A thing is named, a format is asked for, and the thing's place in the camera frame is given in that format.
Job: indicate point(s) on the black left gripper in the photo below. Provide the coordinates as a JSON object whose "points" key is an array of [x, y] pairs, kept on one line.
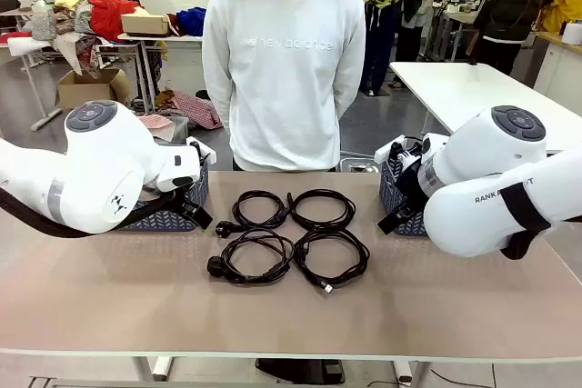
{"points": [[193, 192]]}

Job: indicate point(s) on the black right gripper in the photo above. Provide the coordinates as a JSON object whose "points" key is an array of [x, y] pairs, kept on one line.
{"points": [[411, 190]]}

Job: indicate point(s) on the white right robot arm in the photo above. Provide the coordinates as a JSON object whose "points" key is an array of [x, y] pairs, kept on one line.
{"points": [[477, 206]]}

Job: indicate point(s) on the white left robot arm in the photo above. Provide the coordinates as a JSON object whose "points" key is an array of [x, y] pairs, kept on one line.
{"points": [[100, 156]]}

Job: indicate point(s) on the dark blue plastic basket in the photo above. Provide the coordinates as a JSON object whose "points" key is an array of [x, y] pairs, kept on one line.
{"points": [[154, 223], [390, 188]]}

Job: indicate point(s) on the metal tray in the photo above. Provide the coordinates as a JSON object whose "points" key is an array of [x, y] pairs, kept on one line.
{"points": [[359, 164]]}

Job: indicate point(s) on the grey plastic bin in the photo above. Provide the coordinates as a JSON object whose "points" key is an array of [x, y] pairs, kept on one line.
{"points": [[175, 131]]}

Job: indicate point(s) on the red checkered cloth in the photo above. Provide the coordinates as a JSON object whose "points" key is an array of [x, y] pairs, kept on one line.
{"points": [[195, 108]]}

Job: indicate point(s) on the white table leg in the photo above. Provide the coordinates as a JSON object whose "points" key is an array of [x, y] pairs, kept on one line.
{"points": [[409, 370], [150, 367]]}

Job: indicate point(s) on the white side table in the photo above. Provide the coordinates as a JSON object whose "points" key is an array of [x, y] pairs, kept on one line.
{"points": [[454, 88]]}

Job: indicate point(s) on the person in white sweatshirt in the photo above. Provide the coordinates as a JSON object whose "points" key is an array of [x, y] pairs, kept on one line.
{"points": [[282, 88]]}

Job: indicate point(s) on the open brown cardboard box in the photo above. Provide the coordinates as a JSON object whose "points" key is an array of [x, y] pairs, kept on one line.
{"points": [[91, 88]]}

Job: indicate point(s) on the white clothes table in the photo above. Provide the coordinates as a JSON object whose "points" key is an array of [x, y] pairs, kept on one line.
{"points": [[136, 38]]}

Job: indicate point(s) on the blue cloth pile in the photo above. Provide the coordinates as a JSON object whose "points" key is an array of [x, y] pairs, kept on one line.
{"points": [[191, 20]]}

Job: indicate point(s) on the closed brown cardboard box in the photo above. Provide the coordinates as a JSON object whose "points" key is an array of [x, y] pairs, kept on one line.
{"points": [[145, 24]]}

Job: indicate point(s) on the red cloth pile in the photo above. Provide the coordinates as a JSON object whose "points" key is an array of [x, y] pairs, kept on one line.
{"points": [[109, 15]]}

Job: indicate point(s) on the light wooden cabinet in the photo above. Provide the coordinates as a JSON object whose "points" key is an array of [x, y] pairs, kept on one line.
{"points": [[559, 61]]}

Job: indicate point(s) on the mixed patterned cloth pile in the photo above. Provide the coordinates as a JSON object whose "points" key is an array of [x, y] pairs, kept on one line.
{"points": [[63, 20]]}

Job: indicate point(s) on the white padded ironing table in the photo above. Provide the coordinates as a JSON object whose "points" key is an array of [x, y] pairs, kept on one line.
{"points": [[27, 45]]}

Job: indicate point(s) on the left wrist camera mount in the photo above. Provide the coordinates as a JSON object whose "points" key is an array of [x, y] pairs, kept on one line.
{"points": [[204, 149]]}

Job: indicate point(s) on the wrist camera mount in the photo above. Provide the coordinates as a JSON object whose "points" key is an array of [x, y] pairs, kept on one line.
{"points": [[386, 149], [204, 149]]}

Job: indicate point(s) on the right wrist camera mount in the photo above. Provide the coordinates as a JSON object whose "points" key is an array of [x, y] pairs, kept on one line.
{"points": [[386, 149]]}

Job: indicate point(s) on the black pedestal base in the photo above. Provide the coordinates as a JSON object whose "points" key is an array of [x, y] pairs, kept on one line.
{"points": [[300, 370]]}

